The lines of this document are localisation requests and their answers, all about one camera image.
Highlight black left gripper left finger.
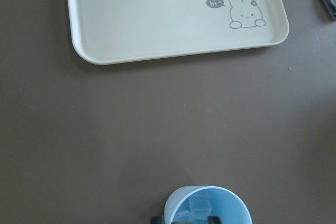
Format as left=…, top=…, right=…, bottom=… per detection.
left=150, top=215, right=165, bottom=224

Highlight light blue cup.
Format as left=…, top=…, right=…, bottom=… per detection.
left=163, top=186, right=253, bottom=223

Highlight clear ice cube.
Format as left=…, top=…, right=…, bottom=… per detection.
left=182, top=192, right=212, bottom=222

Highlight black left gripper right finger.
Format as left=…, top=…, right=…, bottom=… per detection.
left=207, top=216, right=220, bottom=224

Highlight cream rabbit tray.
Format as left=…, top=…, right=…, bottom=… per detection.
left=68, top=0, right=289, bottom=65

